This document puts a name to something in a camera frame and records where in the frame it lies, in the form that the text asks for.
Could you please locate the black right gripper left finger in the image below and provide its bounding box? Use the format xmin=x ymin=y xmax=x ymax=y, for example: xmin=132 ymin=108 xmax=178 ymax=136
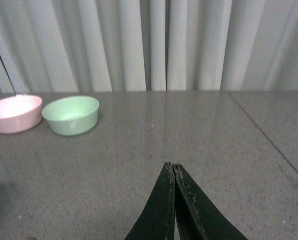
xmin=126 ymin=162 xmax=175 ymax=240

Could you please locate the white curtain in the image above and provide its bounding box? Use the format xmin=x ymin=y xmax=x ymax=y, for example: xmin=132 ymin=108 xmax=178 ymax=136
xmin=0 ymin=0 xmax=298 ymax=94

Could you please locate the pink bowl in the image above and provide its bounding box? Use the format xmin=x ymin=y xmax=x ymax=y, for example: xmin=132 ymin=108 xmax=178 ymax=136
xmin=0 ymin=94 xmax=42 ymax=134

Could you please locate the green bowl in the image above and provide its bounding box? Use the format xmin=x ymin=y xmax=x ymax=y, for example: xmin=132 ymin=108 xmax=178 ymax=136
xmin=42 ymin=95 xmax=99 ymax=136

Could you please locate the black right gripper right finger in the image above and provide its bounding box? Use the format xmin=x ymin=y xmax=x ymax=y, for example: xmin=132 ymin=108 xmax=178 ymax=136
xmin=173 ymin=163 xmax=246 ymax=240

